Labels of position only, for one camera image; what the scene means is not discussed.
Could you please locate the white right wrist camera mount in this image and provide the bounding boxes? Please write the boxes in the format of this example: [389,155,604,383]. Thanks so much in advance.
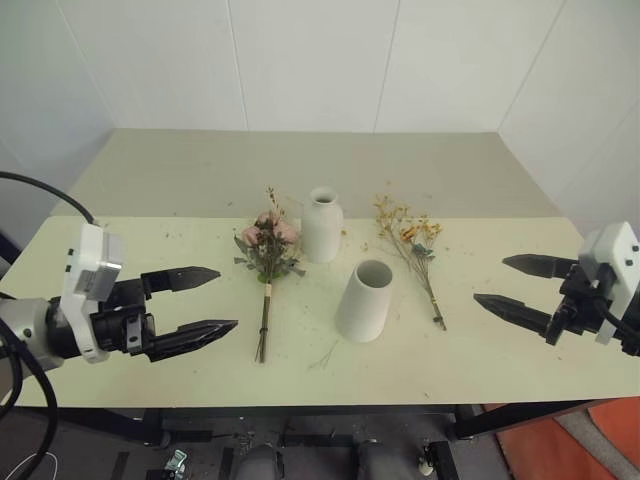
[577,220,640,347]

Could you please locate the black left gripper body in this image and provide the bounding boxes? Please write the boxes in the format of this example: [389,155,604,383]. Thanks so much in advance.
[91,276,158,358]

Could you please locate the white caster wheel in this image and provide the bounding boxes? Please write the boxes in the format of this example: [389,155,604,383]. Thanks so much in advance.
[416,441,437,477]

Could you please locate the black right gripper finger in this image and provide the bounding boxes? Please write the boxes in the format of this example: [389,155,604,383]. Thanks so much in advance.
[472,292,557,342]
[501,253,582,281]

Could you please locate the white bottle-shaped vase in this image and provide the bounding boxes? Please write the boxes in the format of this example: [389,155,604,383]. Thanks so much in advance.
[300,186,345,265]

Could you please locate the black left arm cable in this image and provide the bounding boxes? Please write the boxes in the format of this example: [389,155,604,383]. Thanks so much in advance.
[0,171,97,226]

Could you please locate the thick black looping cable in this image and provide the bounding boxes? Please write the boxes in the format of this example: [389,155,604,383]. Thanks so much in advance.
[0,316,60,480]

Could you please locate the silver caster wheel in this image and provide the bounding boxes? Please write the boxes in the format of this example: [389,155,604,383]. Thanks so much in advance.
[161,448,192,480]

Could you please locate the black table frame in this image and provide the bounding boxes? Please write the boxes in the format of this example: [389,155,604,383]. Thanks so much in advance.
[12,398,609,449]

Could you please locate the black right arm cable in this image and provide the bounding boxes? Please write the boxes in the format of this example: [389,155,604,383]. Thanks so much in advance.
[592,280,640,349]

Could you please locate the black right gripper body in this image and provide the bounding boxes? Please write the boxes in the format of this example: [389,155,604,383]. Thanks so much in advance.
[545,261,615,347]

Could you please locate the orange floor mat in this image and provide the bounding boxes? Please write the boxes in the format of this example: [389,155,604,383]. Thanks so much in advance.
[493,398,640,480]

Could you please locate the pink dried flower bouquet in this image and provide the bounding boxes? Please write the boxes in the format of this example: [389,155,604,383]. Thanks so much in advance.
[232,185,308,365]

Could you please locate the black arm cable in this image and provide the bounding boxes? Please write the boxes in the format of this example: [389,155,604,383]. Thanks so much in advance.
[0,171,97,226]
[592,280,640,349]

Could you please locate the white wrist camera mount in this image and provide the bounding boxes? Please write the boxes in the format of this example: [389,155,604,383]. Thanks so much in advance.
[577,220,640,347]
[63,222,124,364]

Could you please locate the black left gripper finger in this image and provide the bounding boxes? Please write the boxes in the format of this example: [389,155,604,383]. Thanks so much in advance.
[148,318,240,363]
[141,265,223,302]

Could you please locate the yellow dried flower bouquet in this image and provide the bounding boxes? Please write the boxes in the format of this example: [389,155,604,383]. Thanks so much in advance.
[373,193,448,333]

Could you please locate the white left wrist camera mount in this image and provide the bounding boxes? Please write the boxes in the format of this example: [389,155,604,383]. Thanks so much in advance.
[63,222,124,364]

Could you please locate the white conical vase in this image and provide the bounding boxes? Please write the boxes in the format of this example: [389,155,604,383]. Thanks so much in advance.
[334,258,395,344]

